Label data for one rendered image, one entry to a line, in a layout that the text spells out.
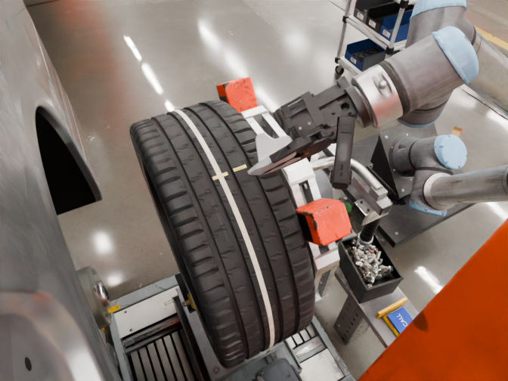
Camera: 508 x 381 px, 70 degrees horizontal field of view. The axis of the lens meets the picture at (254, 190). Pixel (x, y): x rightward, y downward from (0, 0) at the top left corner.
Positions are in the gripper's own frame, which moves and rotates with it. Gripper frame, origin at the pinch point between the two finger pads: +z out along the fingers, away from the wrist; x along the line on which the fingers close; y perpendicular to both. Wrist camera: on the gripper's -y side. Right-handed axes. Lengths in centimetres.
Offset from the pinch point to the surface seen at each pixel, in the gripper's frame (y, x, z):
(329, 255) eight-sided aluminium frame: -18.4, -23.3, -2.6
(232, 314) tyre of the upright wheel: -20.2, -7.6, 17.1
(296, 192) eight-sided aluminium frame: -3.6, -17.2, -2.9
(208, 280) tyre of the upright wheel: -12.8, -2.9, 16.9
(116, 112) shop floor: 127, -164, 105
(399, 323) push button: -50, -72, -9
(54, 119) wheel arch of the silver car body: 36, -8, 39
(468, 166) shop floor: -13, -197, -88
